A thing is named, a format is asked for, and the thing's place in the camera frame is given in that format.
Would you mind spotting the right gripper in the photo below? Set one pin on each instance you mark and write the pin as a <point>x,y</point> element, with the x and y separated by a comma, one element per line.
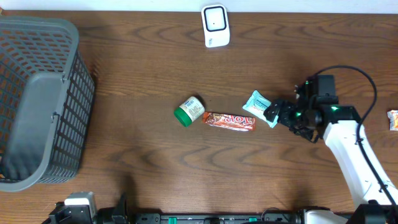
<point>288,106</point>

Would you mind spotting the white barcode scanner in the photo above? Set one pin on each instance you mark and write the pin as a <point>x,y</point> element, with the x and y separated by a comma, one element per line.
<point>215,25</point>

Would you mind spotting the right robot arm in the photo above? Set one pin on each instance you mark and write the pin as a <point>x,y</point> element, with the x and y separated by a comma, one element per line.
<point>374,195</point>

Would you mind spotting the grey plastic shopping basket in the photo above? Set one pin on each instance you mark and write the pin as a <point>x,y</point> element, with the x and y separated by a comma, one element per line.
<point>47,95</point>

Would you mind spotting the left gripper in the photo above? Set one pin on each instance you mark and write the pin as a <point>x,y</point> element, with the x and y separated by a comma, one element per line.
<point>120,216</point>

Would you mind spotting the orange chocolate bar wrapper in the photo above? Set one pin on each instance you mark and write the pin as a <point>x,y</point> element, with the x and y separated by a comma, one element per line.
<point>228,121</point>

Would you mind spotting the green lid white jar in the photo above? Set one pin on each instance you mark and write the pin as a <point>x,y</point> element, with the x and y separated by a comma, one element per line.
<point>189,111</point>

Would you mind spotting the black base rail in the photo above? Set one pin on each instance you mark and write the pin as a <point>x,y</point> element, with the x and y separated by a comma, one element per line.
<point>273,216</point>

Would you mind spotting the teal wet wipes pack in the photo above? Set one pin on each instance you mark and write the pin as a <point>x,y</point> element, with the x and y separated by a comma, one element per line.
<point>257,104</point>

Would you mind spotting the orange tissue pack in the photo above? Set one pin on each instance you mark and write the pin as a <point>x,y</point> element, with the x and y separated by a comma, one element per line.
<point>393,120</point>

